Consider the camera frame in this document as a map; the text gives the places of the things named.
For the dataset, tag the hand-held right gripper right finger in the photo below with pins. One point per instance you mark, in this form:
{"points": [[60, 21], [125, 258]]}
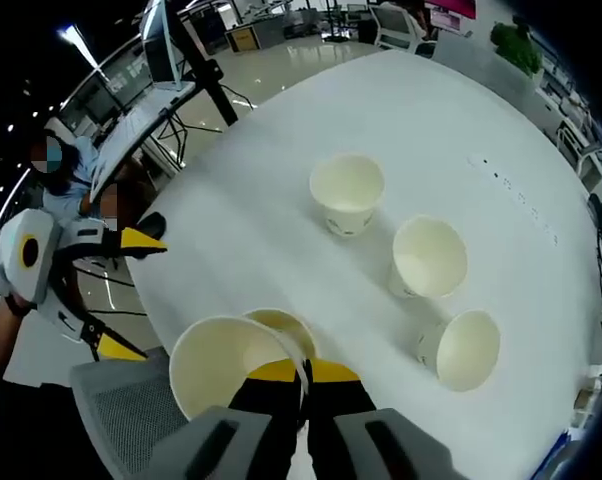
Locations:
{"points": [[371, 445]]}

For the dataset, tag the yellow cabinet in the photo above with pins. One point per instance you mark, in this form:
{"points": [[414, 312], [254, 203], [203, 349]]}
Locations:
{"points": [[243, 39]]}

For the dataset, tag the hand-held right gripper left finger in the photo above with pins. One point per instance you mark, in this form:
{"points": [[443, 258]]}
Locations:
{"points": [[251, 440]]}

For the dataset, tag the green potted plant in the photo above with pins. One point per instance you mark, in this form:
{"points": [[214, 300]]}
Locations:
{"points": [[516, 47]]}

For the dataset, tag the white mesh-back chair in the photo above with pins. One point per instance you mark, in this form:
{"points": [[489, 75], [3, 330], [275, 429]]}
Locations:
{"points": [[396, 27]]}

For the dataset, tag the grey mesh office chair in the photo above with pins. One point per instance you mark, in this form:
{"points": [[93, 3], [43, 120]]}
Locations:
{"points": [[126, 415]]}

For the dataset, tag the magenta display screen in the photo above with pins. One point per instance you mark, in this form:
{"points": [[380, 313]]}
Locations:
{"points": [[451, 6]]}

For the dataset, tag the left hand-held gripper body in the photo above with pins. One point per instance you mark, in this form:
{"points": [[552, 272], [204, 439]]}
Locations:
{"points": [[16, 270]]}

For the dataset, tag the silver laptop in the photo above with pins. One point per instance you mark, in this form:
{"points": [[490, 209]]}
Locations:
{"points": [[158, 55]]}

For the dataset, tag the white printed paper cup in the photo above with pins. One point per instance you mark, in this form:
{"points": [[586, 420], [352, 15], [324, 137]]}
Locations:
{"points": [[468, 350], [428, 255], [211, 360], [346, 185], [291, 327]]}

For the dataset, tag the small black rounded object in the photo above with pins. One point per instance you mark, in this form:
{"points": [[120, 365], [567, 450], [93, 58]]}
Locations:
{"points": [[153, 225]]}

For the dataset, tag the white office chair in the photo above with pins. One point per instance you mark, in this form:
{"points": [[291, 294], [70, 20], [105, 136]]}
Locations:
{"points": [[581, 152]]}

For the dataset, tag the black-legged standing desk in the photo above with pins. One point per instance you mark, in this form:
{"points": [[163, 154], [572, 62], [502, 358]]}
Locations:
{"points": [[216, 85]]}

